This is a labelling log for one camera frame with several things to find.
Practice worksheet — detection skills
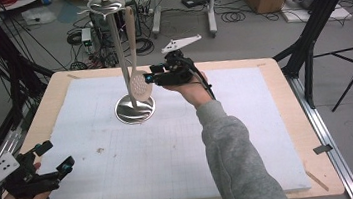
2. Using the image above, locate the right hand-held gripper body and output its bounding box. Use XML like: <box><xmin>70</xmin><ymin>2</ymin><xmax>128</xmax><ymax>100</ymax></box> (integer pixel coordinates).
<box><xmin>149</xmin><ymin>33</ymin><xmax>208</xmax><ymax>90</ymax></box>

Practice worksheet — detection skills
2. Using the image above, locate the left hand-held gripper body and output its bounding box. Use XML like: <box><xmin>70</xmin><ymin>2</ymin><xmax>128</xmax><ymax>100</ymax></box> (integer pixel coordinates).
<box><xmin>0</xmin><ymin>144</ymin><xmax>65</xmax><ymax>199</ymax></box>

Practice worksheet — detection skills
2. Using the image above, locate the beige slotted spoon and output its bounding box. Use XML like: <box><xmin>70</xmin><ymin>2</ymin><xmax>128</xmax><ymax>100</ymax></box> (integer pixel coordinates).
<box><xmin>120</xmin><ymin>3</ymin><xmax>156</xmax><ymax>104</ymax></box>

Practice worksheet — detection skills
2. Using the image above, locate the metal utensil stand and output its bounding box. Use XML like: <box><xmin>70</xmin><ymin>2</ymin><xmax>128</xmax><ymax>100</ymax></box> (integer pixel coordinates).
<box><xmin>75</xmin><ymin>0</ymin><xmax>159</xmax><ymax>130</ymax></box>

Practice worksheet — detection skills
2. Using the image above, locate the person's right hand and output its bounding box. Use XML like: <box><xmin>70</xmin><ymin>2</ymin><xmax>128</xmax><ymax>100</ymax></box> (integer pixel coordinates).
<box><xmin>160</xmin><ymin>69</ymin><xmax>216</xmax><ymax>113</ymax></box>

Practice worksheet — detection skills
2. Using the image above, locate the black computer tower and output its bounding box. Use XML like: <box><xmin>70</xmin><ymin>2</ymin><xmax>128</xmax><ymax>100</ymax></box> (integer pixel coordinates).
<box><xmin>87</xmin><ymin>0</ymin><xmax>144</xmax><ymax>54</ymax></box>

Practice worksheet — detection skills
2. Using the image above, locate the white stand leg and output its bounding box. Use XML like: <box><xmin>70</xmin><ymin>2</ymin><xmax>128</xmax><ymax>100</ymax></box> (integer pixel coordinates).
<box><xmin>204</xmin><ymin>0</ymin><xmax>226</xmax><ymax>39</ymax></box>
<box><xmin>148</xmin><ymin>0</ymin><xmax>167</xmax><ymax>39</ymax></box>

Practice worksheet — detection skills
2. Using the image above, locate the white power unit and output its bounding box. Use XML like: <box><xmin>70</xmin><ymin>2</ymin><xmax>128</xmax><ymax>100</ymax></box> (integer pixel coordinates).
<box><xmin>79</xmin><ymin>27</ymin><xmax>96</xmax><ymax>55</ymax></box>

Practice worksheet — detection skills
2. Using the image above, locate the white grid mat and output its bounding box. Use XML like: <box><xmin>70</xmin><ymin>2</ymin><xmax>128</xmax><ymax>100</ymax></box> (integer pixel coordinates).
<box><xmin>26</xmin><ymin>53</ymin><xmax>312</xmax><ymax>199</ymax></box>

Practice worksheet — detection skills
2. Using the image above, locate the white flat board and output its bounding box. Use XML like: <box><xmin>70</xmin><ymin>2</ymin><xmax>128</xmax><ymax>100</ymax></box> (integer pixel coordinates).
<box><xmin>279</xmin><ymin>0</ymin><xmax>353</xmax><ymax>29</ymax></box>

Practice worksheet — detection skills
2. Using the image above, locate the black tape piece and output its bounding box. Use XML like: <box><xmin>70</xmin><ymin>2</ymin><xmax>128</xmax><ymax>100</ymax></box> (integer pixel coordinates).
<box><xmin>312</xmin><ymin>143</ymin><xmax>335</xmax><ymax>156</ymax></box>

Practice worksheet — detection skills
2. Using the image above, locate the thin wooden stick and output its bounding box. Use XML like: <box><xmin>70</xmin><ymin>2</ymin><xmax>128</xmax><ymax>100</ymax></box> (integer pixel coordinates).
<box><xmin>305</xmin><ymin>168</ymin><xmax>331</xmax><ymax>195</ymax></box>

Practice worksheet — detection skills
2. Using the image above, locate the coiled black cable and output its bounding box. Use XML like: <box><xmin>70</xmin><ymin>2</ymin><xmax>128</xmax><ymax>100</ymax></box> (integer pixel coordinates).
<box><xmin>220</xmin><ymin>9</ymin><xmax>248</xmax><ymax>25</ymax></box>
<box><xmin>128</xmin><ymin>36</ymin><xmax>156</xmax><ymax>57</ymax></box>

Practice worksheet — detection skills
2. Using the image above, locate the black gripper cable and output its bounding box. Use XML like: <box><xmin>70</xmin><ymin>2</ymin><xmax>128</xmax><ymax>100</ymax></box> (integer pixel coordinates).
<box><xmin>185</xmin><ymin>54</ymin><xmax>217</xmax><ymax>104</ymax></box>

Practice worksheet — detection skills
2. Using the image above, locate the black metal frame post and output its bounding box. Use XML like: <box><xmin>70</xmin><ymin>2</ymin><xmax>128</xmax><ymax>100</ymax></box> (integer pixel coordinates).
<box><xmin>266</xmin><ymin>0</ymin><xmax>353</xmax><ymax>113</ymax></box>
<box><xmin>0</xmin><ymin>0</ymin><xmax>68</xmax><ymax>188</ymax></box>

